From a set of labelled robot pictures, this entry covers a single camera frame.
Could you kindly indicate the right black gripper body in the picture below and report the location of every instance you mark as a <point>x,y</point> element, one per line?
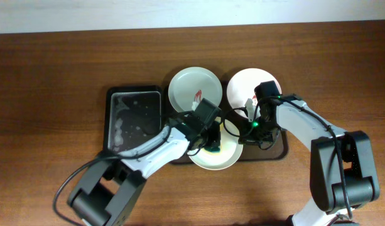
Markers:
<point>253,138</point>

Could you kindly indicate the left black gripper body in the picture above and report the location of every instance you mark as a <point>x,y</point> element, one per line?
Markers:
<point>213,139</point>

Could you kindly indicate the green yellow sponge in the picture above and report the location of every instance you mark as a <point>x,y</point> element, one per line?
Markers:
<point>214,147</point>

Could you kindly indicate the cream plate with red stain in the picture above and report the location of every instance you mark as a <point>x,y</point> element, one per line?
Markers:
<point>230,151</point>

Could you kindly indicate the grey plate with red stain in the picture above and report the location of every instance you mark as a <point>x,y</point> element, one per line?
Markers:
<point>191,85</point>

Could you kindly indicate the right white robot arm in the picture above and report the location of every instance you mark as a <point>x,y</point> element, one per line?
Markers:
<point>343,174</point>

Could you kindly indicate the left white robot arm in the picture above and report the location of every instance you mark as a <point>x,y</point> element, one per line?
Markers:
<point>112,182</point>

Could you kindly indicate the large brown serving tray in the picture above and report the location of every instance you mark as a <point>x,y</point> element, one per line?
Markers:
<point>249,153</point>

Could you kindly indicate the black small water tray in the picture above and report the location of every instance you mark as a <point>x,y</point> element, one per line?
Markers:
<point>132,117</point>

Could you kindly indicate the pink plate with red stain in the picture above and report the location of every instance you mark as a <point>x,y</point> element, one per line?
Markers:
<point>241,87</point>

